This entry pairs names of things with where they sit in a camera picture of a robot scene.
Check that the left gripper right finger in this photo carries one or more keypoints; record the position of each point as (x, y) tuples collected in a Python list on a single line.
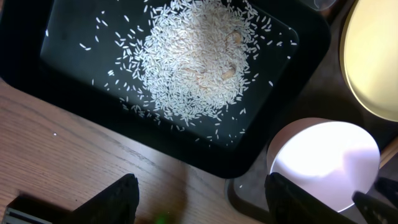
[(289, 204)]

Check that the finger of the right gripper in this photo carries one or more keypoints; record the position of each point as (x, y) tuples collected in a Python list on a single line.
[(374, 211), (386, 187)]

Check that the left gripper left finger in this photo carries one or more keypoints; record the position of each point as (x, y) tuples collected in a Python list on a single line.
[(117, 204)]

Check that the wooden chopstick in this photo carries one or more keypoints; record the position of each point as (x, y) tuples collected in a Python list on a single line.
[(389, 152)]

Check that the pink bowl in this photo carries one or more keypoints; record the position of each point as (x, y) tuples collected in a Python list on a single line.
[(331, 160)]

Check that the yellow plate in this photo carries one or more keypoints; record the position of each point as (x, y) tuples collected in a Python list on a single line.
[(368, 55)]

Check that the pile of rice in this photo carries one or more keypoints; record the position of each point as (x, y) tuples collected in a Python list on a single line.
[(197, 67)]

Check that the dark brown serving tray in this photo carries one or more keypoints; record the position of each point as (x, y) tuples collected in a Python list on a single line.
[(324, 96)]

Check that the black tray bin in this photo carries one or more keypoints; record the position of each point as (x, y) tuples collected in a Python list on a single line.
[(23, 25)]

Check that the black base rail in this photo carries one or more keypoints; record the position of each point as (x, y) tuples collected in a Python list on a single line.
[(30, 210)]

